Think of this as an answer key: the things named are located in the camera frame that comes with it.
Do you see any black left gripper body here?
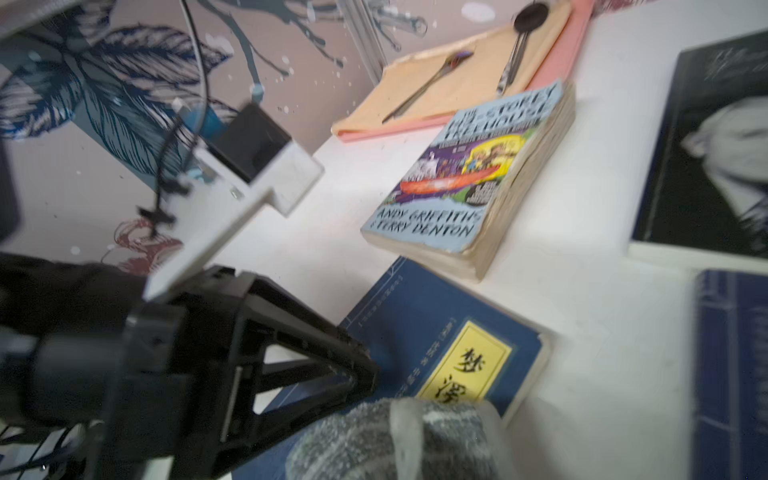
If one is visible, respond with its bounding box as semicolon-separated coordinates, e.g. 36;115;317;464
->
84;267;258;479

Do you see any Treehouse colourful paperback book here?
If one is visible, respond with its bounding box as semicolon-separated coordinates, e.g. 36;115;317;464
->
361;80;576;281

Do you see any iridescent purple spoon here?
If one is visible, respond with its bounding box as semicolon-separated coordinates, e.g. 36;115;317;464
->
381;50;474;124

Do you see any grey striped cloth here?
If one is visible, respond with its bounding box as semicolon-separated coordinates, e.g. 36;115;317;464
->
285;398;520;479

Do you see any black ladle spoon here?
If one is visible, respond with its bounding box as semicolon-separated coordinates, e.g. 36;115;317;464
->
496;1;549;97

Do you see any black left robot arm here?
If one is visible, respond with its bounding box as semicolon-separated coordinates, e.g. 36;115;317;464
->
1;134;379;479

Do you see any beige placemat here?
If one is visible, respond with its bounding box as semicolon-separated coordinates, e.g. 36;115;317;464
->
331;0;574;136

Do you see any black portrait cover book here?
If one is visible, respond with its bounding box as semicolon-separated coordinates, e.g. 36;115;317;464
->
628;31;767;274

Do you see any blue book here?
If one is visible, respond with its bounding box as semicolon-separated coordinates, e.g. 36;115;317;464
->
691;270;767;479
230;256;553;480

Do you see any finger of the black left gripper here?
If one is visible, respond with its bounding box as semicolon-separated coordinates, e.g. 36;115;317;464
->
233;273;379;396
215;372;372;479

